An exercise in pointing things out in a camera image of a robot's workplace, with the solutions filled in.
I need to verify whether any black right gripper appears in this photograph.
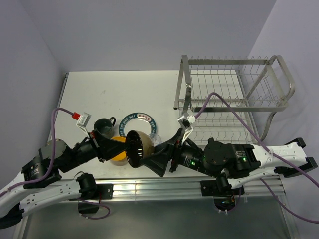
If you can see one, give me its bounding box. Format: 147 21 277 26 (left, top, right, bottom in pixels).
139 127 218 177

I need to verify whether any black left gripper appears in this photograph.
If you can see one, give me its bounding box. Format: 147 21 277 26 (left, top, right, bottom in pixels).
60 128 131 172

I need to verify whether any beige floral ceramic bowl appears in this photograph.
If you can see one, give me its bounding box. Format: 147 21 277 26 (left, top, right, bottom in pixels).
125 130 155 168

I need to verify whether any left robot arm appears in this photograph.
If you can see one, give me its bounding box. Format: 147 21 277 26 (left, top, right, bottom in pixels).
0 130 126 229

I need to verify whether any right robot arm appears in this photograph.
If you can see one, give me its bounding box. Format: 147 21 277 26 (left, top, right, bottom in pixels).
141 132 318 197

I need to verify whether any stainless steel dish rack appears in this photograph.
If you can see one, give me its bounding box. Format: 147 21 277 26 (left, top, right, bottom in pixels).
173 55 295 147

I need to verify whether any clear glass cup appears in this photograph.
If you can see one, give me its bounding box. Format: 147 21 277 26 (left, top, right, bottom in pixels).
148 134 162 146

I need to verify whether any dark green mug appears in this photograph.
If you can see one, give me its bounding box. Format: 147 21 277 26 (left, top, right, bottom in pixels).
94 117 116 138

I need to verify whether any orange plastic bowl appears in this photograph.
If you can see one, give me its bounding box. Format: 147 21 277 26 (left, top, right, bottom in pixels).
111 136 126 162

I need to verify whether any white plate green rim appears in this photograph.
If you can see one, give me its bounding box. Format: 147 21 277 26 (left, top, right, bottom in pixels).
118 112 158 137

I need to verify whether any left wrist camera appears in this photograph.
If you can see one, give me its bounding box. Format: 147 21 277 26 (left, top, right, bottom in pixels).
72 112 91 134

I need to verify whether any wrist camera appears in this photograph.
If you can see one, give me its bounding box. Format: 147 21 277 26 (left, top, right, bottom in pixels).
177 113 197 144
72 112 91 134

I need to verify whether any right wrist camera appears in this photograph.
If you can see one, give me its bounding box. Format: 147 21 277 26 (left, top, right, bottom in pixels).
177 113 197 144

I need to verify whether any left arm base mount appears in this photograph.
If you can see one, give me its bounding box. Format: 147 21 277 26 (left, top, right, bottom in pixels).
95 183 114 200

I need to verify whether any aluminium mounting rail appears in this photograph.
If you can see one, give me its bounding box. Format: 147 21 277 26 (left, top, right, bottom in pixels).
49 179 286 204

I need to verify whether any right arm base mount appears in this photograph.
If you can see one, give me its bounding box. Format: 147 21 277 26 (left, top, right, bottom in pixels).
200 180 245 197

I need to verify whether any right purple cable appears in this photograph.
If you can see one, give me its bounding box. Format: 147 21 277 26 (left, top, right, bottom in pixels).
194 92 319 223

